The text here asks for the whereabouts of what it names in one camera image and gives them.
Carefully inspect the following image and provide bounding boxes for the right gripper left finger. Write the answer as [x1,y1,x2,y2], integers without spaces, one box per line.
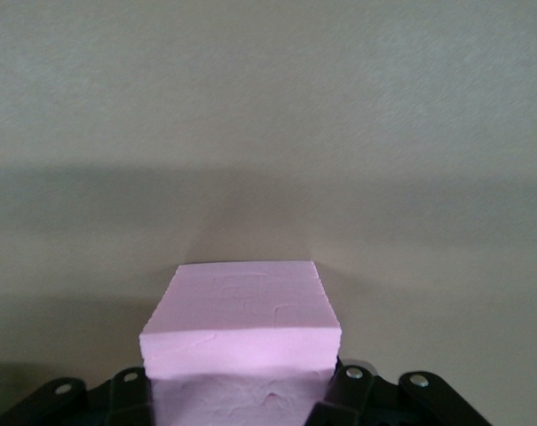
[0,366,156,426]

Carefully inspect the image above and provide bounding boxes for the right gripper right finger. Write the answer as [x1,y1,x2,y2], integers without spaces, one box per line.
[307,361,489,426]

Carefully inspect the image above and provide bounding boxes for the pink foam cube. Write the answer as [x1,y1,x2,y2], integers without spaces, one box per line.
[139,260,343,426]

